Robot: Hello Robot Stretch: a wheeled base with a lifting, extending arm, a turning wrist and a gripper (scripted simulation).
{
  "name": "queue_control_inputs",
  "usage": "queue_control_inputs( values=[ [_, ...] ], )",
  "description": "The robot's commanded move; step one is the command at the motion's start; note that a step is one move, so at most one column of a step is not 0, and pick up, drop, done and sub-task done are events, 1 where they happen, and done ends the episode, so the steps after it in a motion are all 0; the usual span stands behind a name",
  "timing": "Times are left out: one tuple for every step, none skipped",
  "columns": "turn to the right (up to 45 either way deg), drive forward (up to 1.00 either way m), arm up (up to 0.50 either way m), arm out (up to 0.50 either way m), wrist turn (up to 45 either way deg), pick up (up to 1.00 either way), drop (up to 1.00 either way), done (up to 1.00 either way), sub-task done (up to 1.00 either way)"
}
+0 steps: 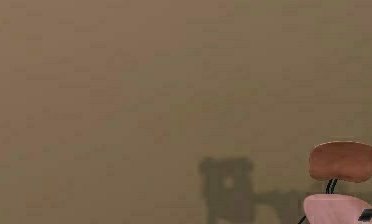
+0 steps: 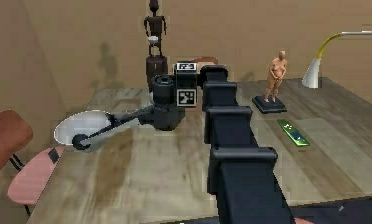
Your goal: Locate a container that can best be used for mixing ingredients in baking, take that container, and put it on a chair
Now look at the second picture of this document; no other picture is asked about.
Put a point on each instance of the green remote control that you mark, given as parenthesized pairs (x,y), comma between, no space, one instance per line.
(293,133)

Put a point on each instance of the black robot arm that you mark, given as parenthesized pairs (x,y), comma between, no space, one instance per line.
(240,180)

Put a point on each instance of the white lamp yellow neck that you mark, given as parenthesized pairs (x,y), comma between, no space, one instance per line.
(312,75)

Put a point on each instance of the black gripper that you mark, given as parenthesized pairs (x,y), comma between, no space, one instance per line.
(164,115)

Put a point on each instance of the brown and pink chair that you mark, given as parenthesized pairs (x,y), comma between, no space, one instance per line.
(10,136)

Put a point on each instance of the tan human figurine black base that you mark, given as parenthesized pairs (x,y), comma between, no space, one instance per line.
(276,73)

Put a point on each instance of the white bowl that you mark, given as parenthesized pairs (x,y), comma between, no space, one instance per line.
(80,123)

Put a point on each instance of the dark brown figure statue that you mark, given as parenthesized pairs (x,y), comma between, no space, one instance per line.
(156,66)

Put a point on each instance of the wooden table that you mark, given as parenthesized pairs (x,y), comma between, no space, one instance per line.
(154,180)

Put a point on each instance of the reddish brown chair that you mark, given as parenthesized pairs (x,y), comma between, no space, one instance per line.
(205,60)

